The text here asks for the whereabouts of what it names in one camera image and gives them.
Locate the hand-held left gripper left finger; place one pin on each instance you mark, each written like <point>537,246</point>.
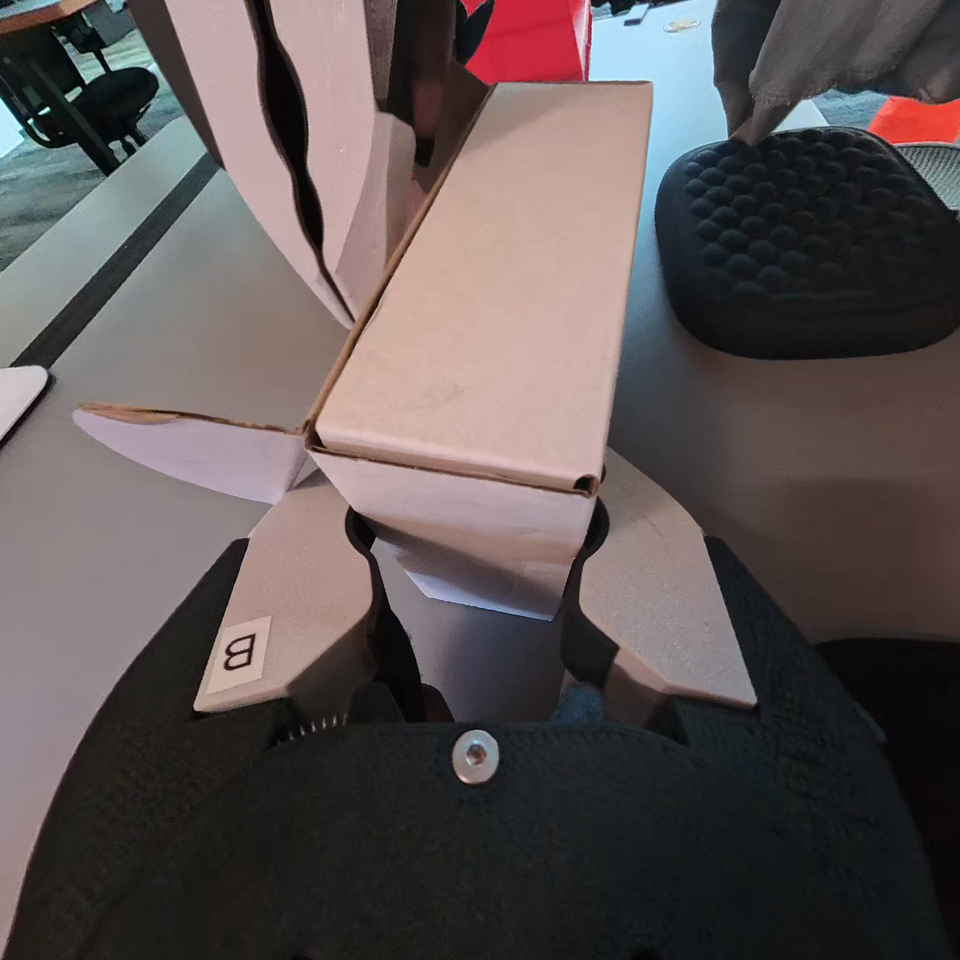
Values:
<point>300,600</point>

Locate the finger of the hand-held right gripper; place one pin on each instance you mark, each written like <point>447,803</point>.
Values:
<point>225,90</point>
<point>337,90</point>

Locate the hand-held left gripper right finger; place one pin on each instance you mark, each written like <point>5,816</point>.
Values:
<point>660,600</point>

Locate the white cardboard box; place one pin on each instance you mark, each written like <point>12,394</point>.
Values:
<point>495,300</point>

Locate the red box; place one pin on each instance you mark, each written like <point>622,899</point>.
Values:
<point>532,37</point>

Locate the person's right hand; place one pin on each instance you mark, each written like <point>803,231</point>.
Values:
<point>427,112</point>

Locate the black office chair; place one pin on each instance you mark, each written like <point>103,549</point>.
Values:
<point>97,97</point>

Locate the wooden desk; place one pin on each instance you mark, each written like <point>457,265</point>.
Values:
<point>37,11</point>

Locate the dark cloth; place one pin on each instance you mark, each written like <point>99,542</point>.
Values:
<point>907,720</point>

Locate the white flat pad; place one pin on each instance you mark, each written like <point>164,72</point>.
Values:
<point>19,401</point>

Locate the black dimpled chair armrest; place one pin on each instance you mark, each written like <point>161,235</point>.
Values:
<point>810,240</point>

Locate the orange object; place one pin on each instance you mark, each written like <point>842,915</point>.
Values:
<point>919,124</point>

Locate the grey mesh chair back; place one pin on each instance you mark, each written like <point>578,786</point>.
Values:
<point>934,176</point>

